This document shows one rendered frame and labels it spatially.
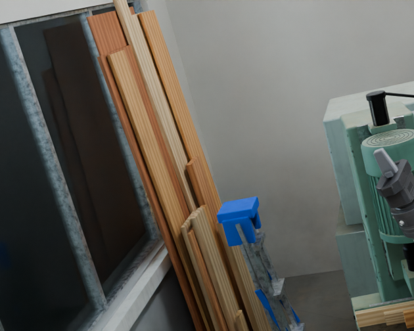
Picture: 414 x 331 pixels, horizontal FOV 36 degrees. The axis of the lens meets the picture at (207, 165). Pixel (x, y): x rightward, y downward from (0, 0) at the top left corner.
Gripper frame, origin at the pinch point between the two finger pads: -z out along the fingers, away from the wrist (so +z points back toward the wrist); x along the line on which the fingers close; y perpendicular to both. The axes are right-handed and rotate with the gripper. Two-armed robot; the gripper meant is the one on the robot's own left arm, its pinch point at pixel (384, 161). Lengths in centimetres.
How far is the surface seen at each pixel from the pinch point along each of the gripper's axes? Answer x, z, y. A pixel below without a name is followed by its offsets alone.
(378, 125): 58, 11, -25
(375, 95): 60, 2, -21
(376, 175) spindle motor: 39.2, 18.5, -23.7
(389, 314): 34, 63, -42
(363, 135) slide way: 61, 13, -32
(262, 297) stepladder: 70, 68, -117
